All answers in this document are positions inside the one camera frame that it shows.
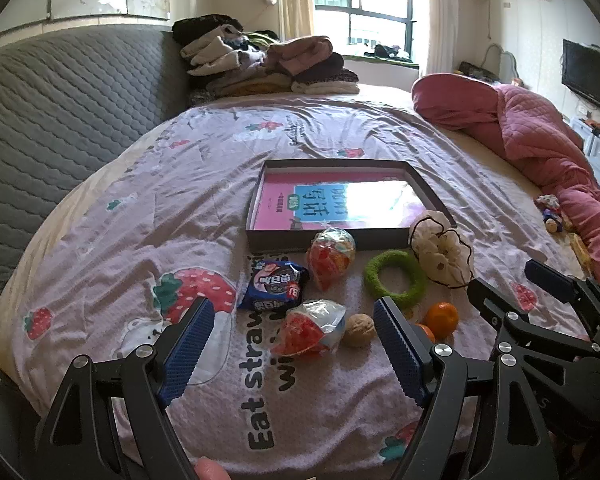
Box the brown walnut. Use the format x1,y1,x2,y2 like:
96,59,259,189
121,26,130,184
341,313,377,349

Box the strawberry print bedsheet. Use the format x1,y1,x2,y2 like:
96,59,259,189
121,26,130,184
0,90,596,480

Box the window with dark frame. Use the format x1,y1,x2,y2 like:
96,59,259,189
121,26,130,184
307,0,431,63

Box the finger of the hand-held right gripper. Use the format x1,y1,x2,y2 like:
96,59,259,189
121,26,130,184
524,259,600,321
466,277,599,362

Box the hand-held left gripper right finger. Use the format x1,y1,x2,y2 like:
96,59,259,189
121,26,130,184
372,297,561,480

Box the green fuzzy hair ring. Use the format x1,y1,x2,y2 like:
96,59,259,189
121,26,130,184
364,249,427,309

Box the dark crumpled clothes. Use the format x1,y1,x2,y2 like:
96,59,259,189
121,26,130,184
365,44,411,61

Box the person's left hand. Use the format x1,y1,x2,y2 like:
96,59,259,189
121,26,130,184
194,456,231,480

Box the cream scrunchie with black trim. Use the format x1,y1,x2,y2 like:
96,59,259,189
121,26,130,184
409,209,476,290

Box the blue cookie packet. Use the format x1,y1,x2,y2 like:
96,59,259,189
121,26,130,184
236,255,311,313

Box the grey shallow cardboard box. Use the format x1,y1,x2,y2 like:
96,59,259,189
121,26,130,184
245,158,456,253

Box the pile of folded clothes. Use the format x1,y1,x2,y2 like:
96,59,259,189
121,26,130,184
172,16,361,106

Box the green cushion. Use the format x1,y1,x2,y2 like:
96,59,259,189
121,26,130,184
340,55,421,69

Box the dark bag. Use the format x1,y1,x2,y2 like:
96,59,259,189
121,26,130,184
459,61,501,81

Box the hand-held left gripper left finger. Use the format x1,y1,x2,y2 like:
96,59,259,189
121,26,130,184
35,297,216,480

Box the white wire frame stand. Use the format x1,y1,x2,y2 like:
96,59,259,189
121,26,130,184
482,42,519,81

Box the pink quilted blanket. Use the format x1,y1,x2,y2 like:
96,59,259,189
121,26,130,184
411,73,600,291

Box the clear bag of red candy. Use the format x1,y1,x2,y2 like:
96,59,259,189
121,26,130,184
307,227,357,291
271,299,348,356

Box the black flat television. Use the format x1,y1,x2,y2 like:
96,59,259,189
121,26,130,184
561,39,600,118

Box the cream curtain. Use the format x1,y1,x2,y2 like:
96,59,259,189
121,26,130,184
275,0,316,43
422,0,461,78

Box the grey quilted headboard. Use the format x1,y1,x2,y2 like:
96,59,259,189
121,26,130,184
0,22,191,356

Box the beige bed mattress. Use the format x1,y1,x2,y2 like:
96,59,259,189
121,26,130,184
0,80,600,480

